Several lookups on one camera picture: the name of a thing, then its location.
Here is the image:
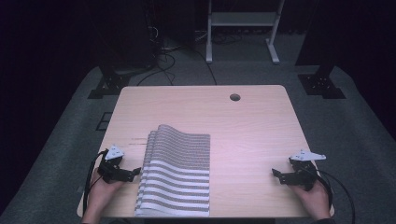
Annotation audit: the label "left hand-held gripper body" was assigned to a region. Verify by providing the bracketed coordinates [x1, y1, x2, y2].
[97, 144, 134, 184]

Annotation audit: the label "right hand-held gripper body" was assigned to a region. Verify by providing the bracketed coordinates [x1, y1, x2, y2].
[281, 148, 327, 191]

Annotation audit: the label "person's left hand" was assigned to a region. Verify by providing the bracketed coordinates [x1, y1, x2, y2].
[88, 175, 126, 217]

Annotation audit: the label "person's right hand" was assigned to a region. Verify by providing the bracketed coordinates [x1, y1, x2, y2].
[291, 178, 332, 219]

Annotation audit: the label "dark floor outlet box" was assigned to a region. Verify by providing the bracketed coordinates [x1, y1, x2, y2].
[95, 111, 114, 132]

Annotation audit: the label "black stand base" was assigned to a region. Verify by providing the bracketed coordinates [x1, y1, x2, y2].
[87, 64, 133, 100]
[297, 62, 347, 100]

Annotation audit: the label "white metal stand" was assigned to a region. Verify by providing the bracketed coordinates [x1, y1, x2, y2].
[205, 0, 286, 65]

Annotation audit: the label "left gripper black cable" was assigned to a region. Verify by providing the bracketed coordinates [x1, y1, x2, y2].
[82, 149, 109, 217]

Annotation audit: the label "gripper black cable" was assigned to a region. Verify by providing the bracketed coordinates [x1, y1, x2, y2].
[317, 169, 357, 224]
[82, 149, 109, 217]

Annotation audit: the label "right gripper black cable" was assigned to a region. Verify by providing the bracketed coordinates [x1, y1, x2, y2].
[317, 169, 357, 224]

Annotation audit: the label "black looped floor cable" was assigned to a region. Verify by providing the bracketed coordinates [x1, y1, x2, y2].
[135, 50, 177, 87]

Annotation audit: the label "black straight floor cable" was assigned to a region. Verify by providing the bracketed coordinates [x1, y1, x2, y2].
[191, 49, 219, 86]

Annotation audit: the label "tangled cables under stand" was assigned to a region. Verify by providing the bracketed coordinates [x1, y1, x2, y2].
[213, 30, 245, 45]

